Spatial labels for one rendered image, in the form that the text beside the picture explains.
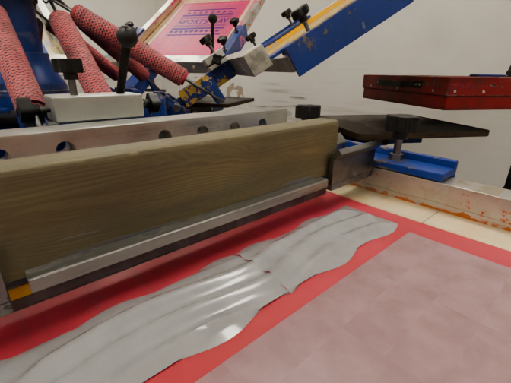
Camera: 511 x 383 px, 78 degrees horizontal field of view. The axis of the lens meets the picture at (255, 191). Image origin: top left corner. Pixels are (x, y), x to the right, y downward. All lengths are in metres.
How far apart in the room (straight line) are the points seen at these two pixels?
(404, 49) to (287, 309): 2.22
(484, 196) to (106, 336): 0.39
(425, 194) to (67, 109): 0.49
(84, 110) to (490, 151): 2.06
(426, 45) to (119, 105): 2.02
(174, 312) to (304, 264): 0.11
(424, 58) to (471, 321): 2.12
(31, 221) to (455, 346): 0.27
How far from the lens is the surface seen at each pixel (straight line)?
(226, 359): 0.21
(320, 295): 0.26
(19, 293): 0.27
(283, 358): 0.21
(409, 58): 2.36
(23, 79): 0.72
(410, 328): 0.25
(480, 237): 0.40
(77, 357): 0.23
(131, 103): 0.54
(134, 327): 0.23
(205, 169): 0.27
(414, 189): 0.45
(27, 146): 0.46
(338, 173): 0.40
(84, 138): 0.47
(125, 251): 0.25
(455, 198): 0.44
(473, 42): 2.25
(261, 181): 0.32
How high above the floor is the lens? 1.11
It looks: 21 degrees down
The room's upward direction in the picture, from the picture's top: 1 degrees clockwise
